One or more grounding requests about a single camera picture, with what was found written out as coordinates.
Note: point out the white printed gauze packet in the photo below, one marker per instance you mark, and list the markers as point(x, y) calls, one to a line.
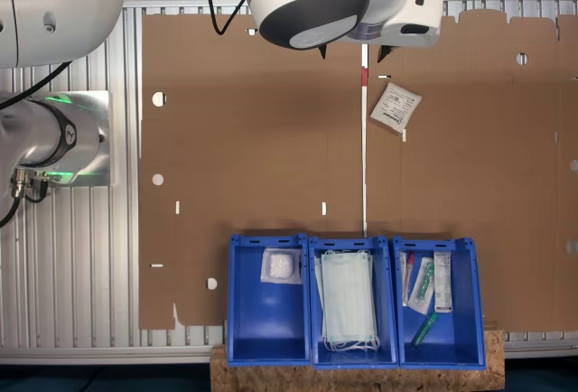
point(395, 107)

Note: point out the clear bag of cotton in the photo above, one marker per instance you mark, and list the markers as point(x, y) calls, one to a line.
point(277, 267)

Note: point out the brown cardboard sheet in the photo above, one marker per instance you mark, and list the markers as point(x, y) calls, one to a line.
point(474, 184)
point(248, 139)

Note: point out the red-capped swab tube packet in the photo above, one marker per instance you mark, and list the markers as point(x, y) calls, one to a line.
point(406, 279)

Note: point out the green syringe packet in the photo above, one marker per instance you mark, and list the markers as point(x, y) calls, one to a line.
point(422, 283)

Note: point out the long white printed packet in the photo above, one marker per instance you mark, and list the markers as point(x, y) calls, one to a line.
point(442, 283)

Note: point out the stack of white masks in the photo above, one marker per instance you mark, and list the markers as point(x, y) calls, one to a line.
point(347, 297)

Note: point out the blue plastic bin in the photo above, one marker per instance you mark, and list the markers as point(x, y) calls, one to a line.
point(266, 320)
point(388, 301)
point(460, 329)

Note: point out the green plastic tube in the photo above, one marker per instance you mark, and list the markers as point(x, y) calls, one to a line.
point(424, 329)

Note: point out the chipboard block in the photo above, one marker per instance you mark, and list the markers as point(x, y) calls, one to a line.
point(361, 378)

